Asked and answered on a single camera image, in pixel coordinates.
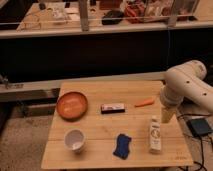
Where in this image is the black and white box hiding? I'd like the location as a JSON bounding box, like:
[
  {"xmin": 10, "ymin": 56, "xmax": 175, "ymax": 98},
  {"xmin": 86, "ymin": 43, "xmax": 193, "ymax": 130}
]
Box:
[{"xmin": 101, "ymin": 103, "xmax": 125, "ymax": 114}]

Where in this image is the white plastic bottle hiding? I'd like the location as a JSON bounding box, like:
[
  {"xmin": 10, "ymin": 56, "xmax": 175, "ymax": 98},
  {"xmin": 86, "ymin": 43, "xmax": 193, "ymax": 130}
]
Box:
[{"xmin": 149, "ymin": 116, "xmax": 162, "ymax": 154}]

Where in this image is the white cup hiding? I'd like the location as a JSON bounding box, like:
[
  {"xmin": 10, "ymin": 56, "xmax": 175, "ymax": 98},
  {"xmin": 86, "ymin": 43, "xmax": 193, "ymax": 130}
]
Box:
[{"xmin": 64, "ymin": 129, "xmax": 85, "ymax": 154}]

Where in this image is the black cable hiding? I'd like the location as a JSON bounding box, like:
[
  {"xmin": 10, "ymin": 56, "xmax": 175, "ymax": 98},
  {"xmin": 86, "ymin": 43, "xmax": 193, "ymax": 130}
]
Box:
[{"xmin": 178, "ymin": 113, "xmax": 213, "ymax": 171}]

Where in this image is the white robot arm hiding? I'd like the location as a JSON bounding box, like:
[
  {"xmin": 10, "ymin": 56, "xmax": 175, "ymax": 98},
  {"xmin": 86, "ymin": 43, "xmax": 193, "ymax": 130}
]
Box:
[{"xmin": 159, "ymin": 60, "xmax": 213, "ymax": 123}]

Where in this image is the black bag on bench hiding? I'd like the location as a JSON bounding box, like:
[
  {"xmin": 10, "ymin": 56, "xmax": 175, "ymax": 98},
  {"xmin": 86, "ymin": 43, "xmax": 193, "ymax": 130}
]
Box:
[{"xmin": 101, "ymin": 10, "xmax": 124, "ymax": 25}]

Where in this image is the grey metal rail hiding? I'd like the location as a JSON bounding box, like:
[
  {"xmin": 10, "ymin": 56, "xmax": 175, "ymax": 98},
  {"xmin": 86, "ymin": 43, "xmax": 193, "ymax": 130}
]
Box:
[{"xmin": 0, "ymin": 72, "xmax": 164, "ymax": 102}]

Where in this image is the blue cloth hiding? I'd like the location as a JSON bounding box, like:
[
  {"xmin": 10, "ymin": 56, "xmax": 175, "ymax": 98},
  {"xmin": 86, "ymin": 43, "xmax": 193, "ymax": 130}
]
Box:
[{"xmin": 113, "ymin": 134, "xmax": 132, "ymax": 160}]

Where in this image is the metal post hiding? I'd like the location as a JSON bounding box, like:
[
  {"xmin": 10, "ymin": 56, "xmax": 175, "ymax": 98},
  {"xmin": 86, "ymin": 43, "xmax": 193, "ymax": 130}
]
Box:
[
  {"xmin": 78, "ymin": 0, "xmax": 89, "ymax": 31},
  {"xmin": 167, "ymin": 0, "xmax": 184, "ymax": 27}
]

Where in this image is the red object on bench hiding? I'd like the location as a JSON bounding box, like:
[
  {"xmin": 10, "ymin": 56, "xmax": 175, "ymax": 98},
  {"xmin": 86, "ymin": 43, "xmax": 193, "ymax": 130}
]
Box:
[{"xmin": 124, "ymin": 4, "xmax": 145, "ymax": 23}]

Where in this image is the black power adapter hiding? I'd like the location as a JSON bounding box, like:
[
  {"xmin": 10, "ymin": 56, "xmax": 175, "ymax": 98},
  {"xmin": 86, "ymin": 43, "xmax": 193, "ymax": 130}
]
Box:
[{"xmin": 186, "ymin": 118, "xmax": 213, "ymax": 137}]

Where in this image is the metal post left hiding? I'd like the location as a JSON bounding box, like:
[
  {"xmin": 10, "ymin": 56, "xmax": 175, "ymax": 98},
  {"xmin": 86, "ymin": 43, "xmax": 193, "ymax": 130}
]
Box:
[{"xmin": 78, "ymin": 0, "xmax": 89, "ymax": 31}]

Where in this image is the metal post right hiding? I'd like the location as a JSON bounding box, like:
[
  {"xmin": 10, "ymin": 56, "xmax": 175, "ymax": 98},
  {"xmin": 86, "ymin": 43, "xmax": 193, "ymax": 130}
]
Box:
[{"xmin": 167, "ymin": 0, "xmax": 184, "ymax": 27}]

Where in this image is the orange carrot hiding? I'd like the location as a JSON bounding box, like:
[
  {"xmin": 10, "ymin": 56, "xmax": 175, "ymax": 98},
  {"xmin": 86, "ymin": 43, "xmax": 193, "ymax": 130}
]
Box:
[{"xmin": 134, "ymin": 99, "xmax": 155, "ymax": 107}]

